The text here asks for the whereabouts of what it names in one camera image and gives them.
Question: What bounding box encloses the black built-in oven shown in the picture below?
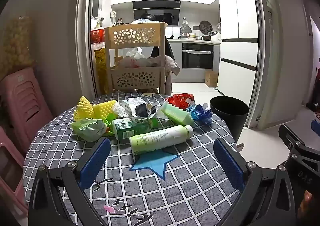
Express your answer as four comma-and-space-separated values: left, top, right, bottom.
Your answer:
182, 42, 214, 69

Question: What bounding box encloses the white plastic bag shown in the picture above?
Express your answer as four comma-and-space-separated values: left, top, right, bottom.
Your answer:
120, 47, 153, 68

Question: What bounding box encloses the green plastic bag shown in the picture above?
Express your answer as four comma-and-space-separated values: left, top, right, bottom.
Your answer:
71, 118, 109, 142

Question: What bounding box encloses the cardboard box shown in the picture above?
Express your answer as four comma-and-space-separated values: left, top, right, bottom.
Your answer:
204, 71, 219, 88

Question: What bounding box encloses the green and white bottle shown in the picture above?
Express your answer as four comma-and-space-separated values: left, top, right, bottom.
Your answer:
129, 125, 194, 155

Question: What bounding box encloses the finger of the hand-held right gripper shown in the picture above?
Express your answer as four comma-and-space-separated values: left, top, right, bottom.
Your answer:
311, 119, 320, 137
278, 124, 305, 147

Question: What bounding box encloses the black range hood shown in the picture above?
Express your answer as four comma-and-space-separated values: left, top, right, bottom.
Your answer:
132, 1, 181, 26

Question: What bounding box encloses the green sponge pack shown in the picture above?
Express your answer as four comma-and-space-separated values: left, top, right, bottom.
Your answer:
161, 101, 195, 126

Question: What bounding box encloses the white refrigerator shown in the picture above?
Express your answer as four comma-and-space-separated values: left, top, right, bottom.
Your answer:
216, 0, 259, 121

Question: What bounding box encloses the person's right hand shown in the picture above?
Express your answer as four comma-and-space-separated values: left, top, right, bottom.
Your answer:
301, 190, 320, 219

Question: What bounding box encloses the black trash bin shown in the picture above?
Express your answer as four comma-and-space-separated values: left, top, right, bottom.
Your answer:
210, 96, 249, 144

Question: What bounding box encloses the round metal tray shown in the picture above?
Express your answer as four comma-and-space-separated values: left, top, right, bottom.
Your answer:
199, 20, 213, 35

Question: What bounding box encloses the blue plastic bag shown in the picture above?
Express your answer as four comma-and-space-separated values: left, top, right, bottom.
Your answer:
187, 103, 212, 125

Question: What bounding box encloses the red basket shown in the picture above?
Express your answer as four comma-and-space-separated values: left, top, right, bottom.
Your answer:
90, 29, 105, 43

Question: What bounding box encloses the dark hanging jacket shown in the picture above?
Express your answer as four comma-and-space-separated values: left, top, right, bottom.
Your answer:
150, 36, 174, 59

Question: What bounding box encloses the yellow foam fruit net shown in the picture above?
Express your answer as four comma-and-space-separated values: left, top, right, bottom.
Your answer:
74, 96, 97, 121

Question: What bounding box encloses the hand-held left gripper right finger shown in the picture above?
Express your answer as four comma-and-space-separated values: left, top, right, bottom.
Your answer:
212, 138, 297, 226

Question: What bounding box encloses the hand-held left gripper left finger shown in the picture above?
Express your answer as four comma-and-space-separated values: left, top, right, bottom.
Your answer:
28, 138, 111, 226

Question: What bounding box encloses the white and blue box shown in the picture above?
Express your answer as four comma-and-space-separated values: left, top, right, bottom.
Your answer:
122, 99, 137, 114

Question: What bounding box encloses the green plastic bottle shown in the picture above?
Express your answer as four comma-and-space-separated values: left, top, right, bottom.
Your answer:
135, 118, 159, 134

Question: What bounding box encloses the pink plastic stool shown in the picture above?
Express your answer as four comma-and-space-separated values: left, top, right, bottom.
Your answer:
0, 67, 54, 156
0, 126, 29, 216

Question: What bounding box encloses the crumpled white tissue paper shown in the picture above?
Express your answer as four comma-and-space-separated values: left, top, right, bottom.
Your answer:
111, 103, 128, 117

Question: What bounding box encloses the white wrapper with dark content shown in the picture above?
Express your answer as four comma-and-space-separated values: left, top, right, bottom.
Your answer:
129, 97, 163, 119

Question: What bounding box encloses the bag of pale yellow balls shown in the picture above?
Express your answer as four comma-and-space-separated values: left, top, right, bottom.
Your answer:
0, 16, 35, 81

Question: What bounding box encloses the red plastic bag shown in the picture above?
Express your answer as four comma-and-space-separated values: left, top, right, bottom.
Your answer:
166, 93, 195, 110

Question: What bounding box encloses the pale pink hanging cloth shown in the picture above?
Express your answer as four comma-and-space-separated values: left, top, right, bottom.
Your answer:
164, 54, 181, 92

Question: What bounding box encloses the yellow sponge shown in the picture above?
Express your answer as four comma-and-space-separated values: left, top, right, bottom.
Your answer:
92, 100, 118, 119

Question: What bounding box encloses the green carton box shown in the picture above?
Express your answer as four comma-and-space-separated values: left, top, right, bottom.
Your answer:
112, 117, 140, 140

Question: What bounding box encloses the beige flower-cutout storage rack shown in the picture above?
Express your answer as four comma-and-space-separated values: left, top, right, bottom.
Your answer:
104, 22, 168, 95

